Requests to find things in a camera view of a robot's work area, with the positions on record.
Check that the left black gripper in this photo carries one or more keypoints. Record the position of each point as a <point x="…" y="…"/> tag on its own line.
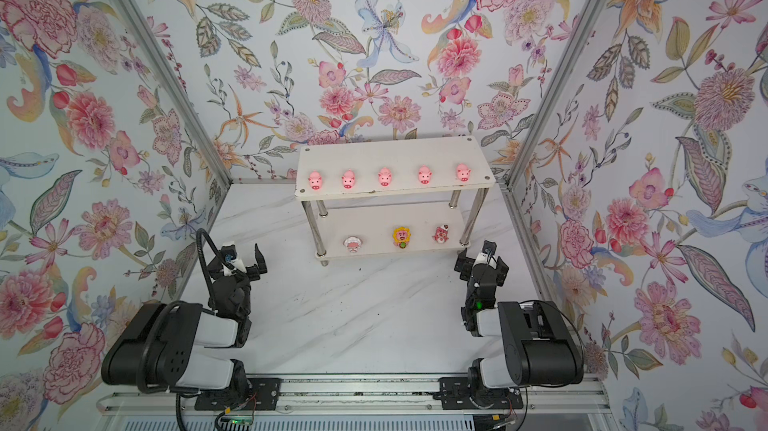
<point x="253" y="274"/>

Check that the white two-tier shelf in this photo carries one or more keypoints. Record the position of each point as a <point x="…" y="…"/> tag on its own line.
<point x="372" y="212"/>

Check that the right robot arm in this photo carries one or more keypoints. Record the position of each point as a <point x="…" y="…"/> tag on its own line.
<point x="537" y="347"/>

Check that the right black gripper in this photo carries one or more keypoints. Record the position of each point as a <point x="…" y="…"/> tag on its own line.
<point x="467" y="265"/>

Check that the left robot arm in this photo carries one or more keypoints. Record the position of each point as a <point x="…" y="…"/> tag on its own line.
<point x="162" y="347"/>

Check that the pink pig toy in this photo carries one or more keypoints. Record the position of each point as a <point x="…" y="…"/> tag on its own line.
<point x="385" y="177"/>
<point x="463" y="173"/>
<point x="424" y="175"/>
<point x="315" y="180"/>
<point x="348" y="179"/>

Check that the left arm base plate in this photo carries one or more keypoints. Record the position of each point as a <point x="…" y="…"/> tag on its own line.
<point x="259" y="394"/>

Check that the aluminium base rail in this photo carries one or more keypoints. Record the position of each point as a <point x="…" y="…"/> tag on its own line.
<point x="411" y="394"/>

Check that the white pink doll toy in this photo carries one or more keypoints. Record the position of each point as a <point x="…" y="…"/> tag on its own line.
<point x="352" y="244"/>

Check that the small red bear toy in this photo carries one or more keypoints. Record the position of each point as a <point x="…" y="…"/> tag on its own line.
<point x="441" y="234"/>

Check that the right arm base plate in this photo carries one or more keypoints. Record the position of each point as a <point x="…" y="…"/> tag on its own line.
<point x="480" y="395"/>

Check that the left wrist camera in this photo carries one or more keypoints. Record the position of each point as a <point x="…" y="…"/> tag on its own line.
<point x="240" y="266"/>

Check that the yellow red flower toy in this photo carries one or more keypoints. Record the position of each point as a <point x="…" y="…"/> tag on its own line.
<point x="402" y="237"/>

